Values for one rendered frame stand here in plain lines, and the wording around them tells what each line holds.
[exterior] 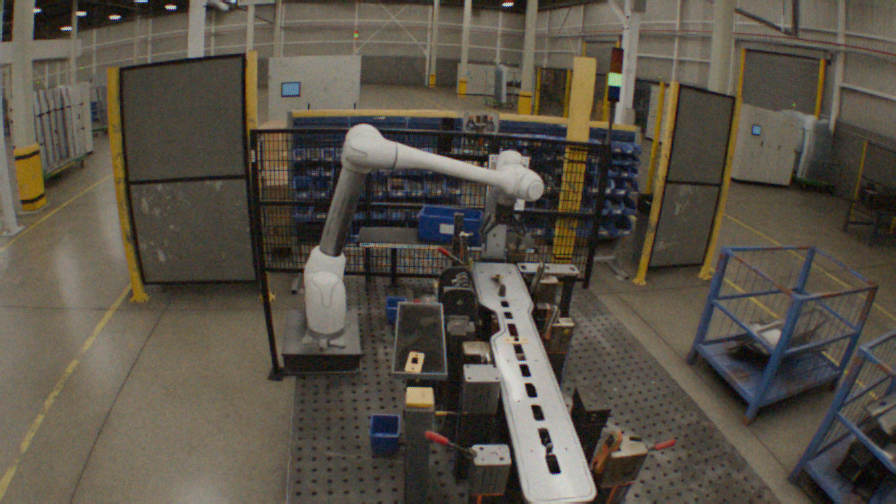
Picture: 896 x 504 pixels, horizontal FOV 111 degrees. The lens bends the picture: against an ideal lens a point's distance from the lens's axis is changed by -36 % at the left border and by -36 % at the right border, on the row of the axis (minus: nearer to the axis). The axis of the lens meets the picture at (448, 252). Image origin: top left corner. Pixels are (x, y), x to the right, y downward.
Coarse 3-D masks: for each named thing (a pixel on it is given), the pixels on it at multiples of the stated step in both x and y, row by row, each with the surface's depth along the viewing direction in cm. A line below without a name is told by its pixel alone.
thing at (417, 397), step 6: (408, 390) 110; (414, 390) 110; (420, 390) 110; (426, 390) 110; (408, 396) 108; (414, 396) 108; (420, 396) 108; (426, 396) 108; (408, 402) 106; (414, 402) 106; (420, 402) 106; (426, 402) 106; (432, 402) 106
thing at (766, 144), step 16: (752, 112) 944; (768, 112) 954; (752, 128) 959; (768, 128) 972; (784, 128) 983; (736, 144) 999; (752, 144) 979; (768, 144) 990; (784, 144) 1001; (736, 160) 1005; (752, 160) 997; (768, 160) 1008; (784, 160) 1021; (736, 176) 1011; (752, 176) 1015; (768, 176) 1028; (784, 176) 1041
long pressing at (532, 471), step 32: (480, 288) 197; (512, 288) 199; (512, 320) 174; (512, 352) 155; (544, 352) 156; (512, 384) 139; (544, 384) 139; (512, 416) 125; (544, 416) 126; (512, 448) 114; (544, 448) 114; (576, 448) 113; (544, 480) 103; (576, 480) 103
